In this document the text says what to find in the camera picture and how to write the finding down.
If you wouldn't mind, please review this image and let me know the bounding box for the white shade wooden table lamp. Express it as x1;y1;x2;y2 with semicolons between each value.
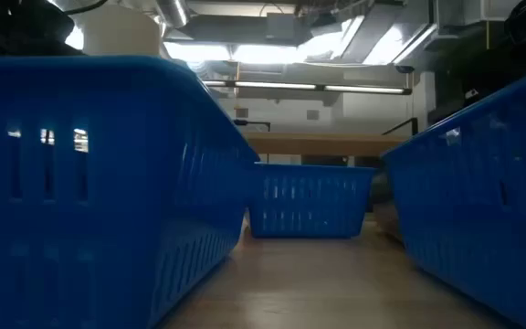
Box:
82;3;163;58

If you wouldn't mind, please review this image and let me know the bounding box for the large blue plastic basket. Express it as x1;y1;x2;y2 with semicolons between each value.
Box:
0;55;260;329

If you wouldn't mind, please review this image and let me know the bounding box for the long ceiling tube light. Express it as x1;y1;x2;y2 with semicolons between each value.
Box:
203;80;413;96

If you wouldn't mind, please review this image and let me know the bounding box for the blue plastic slotted basket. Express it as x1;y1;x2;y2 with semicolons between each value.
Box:
247;163;377;239
380;61;526;329

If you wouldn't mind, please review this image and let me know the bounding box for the wooden shelf black metal frame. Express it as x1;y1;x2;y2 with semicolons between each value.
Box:
233;117;419;165

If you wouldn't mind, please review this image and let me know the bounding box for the silver ceiling air duct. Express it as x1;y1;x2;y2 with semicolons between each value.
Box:
154;0;190;28

